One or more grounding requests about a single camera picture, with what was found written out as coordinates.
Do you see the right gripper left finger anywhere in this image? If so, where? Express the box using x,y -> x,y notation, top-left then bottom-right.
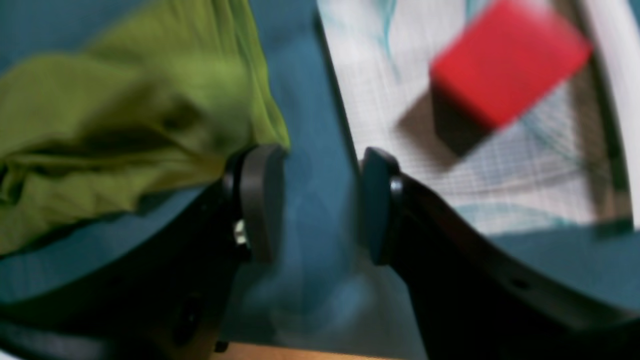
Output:
1,145 -> 285,360

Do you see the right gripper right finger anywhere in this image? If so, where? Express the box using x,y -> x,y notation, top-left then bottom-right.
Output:
361,146 -> 639,360

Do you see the olive green t-shirt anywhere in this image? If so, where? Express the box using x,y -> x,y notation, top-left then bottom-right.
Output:
1,0 -> 290,256

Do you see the blue table cloth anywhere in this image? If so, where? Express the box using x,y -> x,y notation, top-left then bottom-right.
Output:
1,0 -> 639,357

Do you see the red cube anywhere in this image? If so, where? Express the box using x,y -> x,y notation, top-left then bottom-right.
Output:
429,0 -> 593,157

